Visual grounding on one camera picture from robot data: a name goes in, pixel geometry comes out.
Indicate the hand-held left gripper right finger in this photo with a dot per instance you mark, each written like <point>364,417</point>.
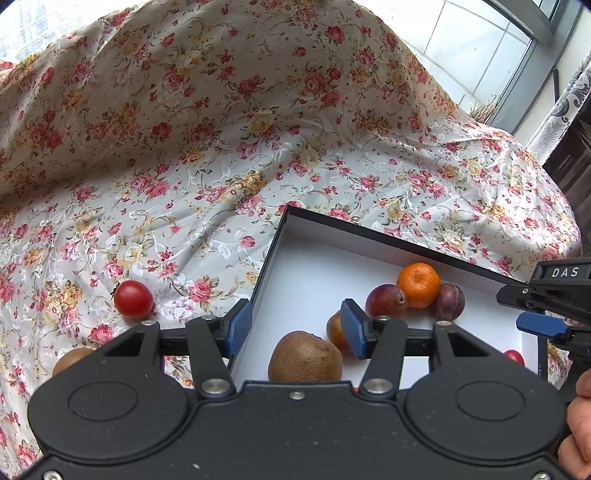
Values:
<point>353,327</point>

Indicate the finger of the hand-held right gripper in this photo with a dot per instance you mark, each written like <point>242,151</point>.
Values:
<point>540,323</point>
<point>554,295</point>

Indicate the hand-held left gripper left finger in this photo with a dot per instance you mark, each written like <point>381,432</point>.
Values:
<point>240,325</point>

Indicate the reddish orange plum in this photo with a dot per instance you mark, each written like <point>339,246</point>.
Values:
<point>334,330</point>

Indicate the dark red plum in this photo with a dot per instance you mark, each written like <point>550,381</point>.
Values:
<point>386,301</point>

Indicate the red tomato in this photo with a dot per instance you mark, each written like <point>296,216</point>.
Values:
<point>514,357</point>
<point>133,299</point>

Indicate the brown kiwi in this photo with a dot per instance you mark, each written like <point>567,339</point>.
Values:
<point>304,357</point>
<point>71,361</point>

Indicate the black box with white inside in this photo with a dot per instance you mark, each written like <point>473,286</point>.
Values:
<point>323,263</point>

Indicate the orange tangerine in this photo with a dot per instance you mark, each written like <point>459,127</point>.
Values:
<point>419,285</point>

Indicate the dark purple plum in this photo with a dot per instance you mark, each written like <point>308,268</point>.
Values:
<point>450,302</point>

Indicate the person's right hand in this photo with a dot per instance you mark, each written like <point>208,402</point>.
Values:
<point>581,424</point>

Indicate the dark cabinet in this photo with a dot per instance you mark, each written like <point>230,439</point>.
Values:
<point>572,184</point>

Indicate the grey patterned curtain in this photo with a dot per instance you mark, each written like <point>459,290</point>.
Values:
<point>561,110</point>

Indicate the floral printed cloth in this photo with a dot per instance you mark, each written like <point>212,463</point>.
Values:
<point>184,138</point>

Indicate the dry grass plant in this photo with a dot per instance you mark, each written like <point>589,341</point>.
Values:
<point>485,111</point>

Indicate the large glass window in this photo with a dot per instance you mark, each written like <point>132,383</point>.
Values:
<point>480,50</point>

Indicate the bright glass window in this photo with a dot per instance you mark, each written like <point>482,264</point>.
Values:
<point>32,27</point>

